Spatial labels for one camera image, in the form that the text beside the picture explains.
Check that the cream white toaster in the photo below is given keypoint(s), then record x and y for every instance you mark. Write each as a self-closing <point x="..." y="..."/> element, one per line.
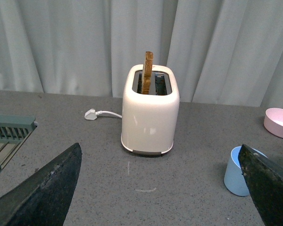
<point x="149" y="121"/>

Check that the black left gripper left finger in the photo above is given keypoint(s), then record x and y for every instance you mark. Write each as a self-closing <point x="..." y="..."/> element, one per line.
<point x="45" y="197"/>

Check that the white power plug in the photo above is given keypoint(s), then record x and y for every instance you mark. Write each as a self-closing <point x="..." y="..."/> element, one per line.
<point x="91" y="114"/>

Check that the toast bread slice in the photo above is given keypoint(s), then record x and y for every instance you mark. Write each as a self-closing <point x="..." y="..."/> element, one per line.
<point x="146" y="73"/>

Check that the grey white curtain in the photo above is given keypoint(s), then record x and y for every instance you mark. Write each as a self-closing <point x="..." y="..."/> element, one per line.
<point x="221" y="51"/>

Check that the green dish rack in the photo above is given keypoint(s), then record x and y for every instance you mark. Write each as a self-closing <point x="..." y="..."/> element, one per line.
<point x="14" y="131"/>

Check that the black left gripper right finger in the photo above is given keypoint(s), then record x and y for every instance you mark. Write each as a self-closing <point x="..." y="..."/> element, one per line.
<point x="264" y="179"/>

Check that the pink plastic bowl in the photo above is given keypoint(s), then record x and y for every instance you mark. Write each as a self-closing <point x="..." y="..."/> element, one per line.
<point x="273" y="121"/>

